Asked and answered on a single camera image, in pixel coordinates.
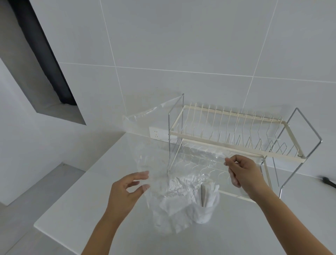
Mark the person's right hand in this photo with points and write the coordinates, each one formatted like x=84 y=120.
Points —
x=249 y=176

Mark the person's left hand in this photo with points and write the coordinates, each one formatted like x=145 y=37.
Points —
x=118 y=199

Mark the bundle of white plastic strips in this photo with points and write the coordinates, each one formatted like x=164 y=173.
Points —
x=207 y=194

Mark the narrow plastic bag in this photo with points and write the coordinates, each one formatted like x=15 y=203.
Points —
x=173 y=199

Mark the clear plastic cup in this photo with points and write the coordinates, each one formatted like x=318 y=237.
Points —
x=207 y=215

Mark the large clear plastic bag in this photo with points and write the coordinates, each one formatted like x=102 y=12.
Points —
x=147 y=147

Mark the person's left forearm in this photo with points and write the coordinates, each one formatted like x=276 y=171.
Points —
x=102 y=236

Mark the person's right forearm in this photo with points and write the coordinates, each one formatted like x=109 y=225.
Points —
x=296 y=226

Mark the white wall socket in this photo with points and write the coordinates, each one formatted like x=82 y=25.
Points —
x=157 y=134

